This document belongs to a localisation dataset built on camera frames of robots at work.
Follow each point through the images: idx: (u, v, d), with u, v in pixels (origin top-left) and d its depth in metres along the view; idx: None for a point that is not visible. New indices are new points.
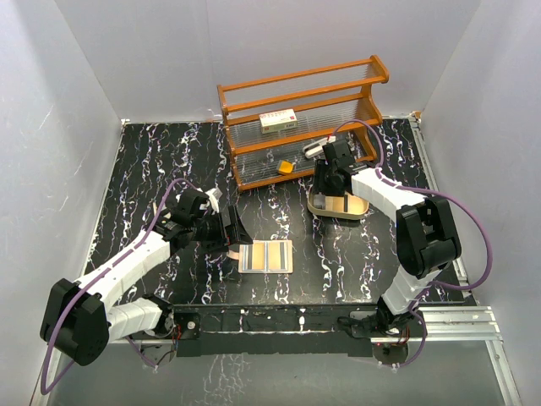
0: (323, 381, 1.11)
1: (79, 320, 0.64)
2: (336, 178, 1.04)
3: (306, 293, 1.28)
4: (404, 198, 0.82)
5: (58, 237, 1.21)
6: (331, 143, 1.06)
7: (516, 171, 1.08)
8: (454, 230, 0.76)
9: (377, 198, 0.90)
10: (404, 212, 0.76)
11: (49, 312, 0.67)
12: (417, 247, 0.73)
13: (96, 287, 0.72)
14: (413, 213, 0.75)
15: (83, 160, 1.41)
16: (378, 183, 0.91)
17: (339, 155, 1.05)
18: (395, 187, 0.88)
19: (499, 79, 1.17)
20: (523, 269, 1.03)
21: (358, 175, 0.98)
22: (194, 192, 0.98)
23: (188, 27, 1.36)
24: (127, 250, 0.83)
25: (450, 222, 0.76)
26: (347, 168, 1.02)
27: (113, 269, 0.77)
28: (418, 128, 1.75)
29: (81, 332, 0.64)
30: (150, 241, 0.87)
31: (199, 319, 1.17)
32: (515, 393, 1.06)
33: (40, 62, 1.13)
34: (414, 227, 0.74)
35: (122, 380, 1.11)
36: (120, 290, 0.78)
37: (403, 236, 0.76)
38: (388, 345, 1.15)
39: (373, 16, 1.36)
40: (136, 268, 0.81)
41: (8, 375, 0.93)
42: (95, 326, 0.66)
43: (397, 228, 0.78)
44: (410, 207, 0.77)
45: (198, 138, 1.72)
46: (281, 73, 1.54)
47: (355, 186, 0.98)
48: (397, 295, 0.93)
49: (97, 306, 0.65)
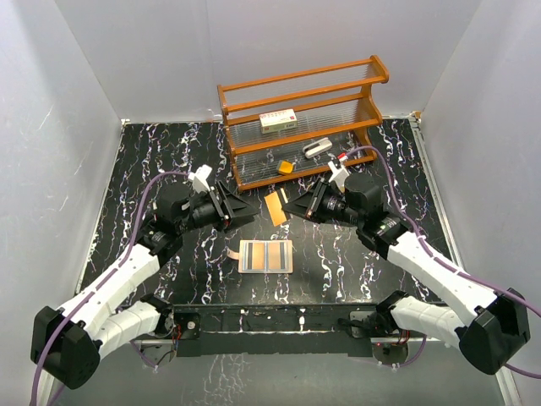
0: (323, 381, 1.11)
1: (66, 348, 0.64)
2: (367, 238, 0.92)
3: (306, 293, 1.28)
4: (474, 295, 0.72)
5: (58, 238, 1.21)
6: (362, 193, 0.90)
7: (516, 171, 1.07)
8: (526, 324, 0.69)
9: (433, 282, 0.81)
10: (482, 320, 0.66)
11: (37, 337, 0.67)
12: (496, 357, 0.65)
13: (81, 312, 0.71)
14: (489, 322, 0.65)
15: (83, 160, 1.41)
16: (430, 263, 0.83)
17: (371, 207, 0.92)
18: (456, 272, 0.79)
19: (499, 79, 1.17)
20: (521, 270, 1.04)
21: (398, 244, 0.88)
22: (172, 196, 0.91)
23: (188, 27, 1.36)
24: (112, 270, 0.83)
25: (522, 316, 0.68)
26: (378, 230, 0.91)
27: (97, 293, 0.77)
28: (418, 128, 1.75)
29: (68, 356, 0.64)
30: (136, 256, 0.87)
31: (199, 319, 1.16)
32: (516, 394, 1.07)
33: (40, 63, 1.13)
34: (494, 337, 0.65)
35: (122, 380, 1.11)
36: (107, 312, 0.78)
37: (477, 342, 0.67)
38: (388, 345, 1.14)
39: (373, 16, 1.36)
40: (122, 288, 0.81)
41: (8, 375, 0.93)
42: (83, 351, 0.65)
43: (467, 329, 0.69)
44: (486, 312, 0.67)
45: (198, 138, 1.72)
46: (281, 73, 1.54)
47: (395, 256, 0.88)
48: (412, 321, 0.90)
49: (80, 336, 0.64)
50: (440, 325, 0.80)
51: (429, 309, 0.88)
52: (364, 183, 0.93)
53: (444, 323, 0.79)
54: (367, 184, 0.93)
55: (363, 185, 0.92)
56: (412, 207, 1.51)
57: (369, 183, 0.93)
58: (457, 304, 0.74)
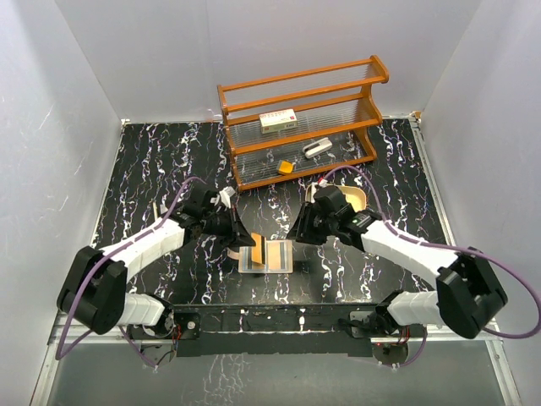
0: (323, 381, 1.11)
1: (104, 282, 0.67)
2: (343, 235, 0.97)
3: (306, 293, 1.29)
4: (437, 259, 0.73)
5: (58, 238, 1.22)
6: (326, 196, 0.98)
7: (516, 172, 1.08)
8: (496, 281, 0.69)
9: (401, 257, 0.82)
10: (442, 277, 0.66)
11: (71, 277, 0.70)
12: (470, 313, 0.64)
13: (119, 255, 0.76)
14: (454, 277, 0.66)
15: (83, 160, 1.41)
16: (396, 240, 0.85)
17: (337, 207, 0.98)
18: (418, 243, 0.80)
19: (499, 79, 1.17)
20: (521, 269, 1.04)
21: (368, 233, 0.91)
22: (205, 185, 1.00)
23: (188, 27, 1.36)
24: (147, 231, 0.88)
25: (489, 273, 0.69)
26: (351, 225, 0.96)
27: (134, 244, 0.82)
28: (418, 128, 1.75)
29: (102, 292, 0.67)
30: (169, 226, 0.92)
31: (199, 319, 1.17)
32: (516, 394, 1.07)
33: (40, 63, 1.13)
34: (461, 293, 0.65)
35: (122, 380, 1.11)
36: (138, 266, 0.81)
37: (449, 304, 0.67)
38: (388, 345, 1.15)
39: (372, 16, 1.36)
40: (155, 247, 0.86)
41: (8, 376, 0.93)
42: (116, 292, 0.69)
43: (438, 292, 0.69)
44: (449, 271, 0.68)
45: (198, 138, 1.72)
46: (281, 73, 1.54)
47: (366, 243, 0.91)
48: (407, 311, 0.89)
49: (120, 271, 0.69)
50: (428, 305, 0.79)
51: (418, 295, 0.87)
52: (326, 189, 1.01)
53: (429, 305, 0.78)
54: (330, 188, 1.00)
55: (326, 190, 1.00)
56: (413, 207, 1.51)
57: (330, 187, 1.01)
58: (425, 271, 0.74)
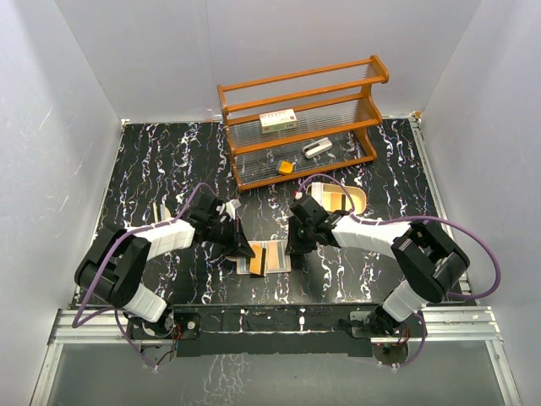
0: (323, 381, 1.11)
1: (128, 255, 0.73)
2: (319, 235, 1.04)
3: (306, 293, 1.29)
4: (389, 232, 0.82)
5: (58, 238, 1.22)
6: (299, 203, 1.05)
7: (516, 172, 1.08)
8: (453, 244, 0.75)
9: (364, 239, 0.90)
10: (397, 245, 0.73)
11: (94, 249, 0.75)
12: (428, 275, 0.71)
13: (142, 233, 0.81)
14: (407, 244, 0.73)
15: (83, 160, 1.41)
16: (360, 226, 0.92)
17: (311, 211, 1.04)
18: (376, 223, 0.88)
19: (499, 79, 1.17)
20: (521, 269, 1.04)
21: (338, 226, 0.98)
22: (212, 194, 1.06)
23: (187, 27, 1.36)
24: (165, 223, 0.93)
25: (446, 238, 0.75)
26: (325, 226, 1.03)
27: (155, 228, 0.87)
28: (418, 128, 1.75)
29: (126, 263, 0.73)
30: (182, 223, 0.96)
31: (199, 319, 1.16)
32: (515, 393, 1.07)
33: (39, 63, 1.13)
34: (417, 255, 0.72)
35: (122, 380, 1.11)
36: (155, 249, 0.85)
37: (410, 270, 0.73)
38: (388, 345, 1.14)
39: (372, 17, 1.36)
40: (171, 237, 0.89)
41: (7, 377, 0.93)
42: (137, 266, 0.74)
43: (398, 260, 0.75)
44: (402, 238, 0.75)
45: (198, 138, 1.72)
46: (281, 73, 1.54)
47: (339, 238, 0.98)
48: (396, 303, 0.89)
49: (143, 245, 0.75)
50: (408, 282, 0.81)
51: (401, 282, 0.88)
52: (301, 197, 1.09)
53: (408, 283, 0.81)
54: (303, 197, 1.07)
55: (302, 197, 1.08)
56: (413, 207, 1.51)
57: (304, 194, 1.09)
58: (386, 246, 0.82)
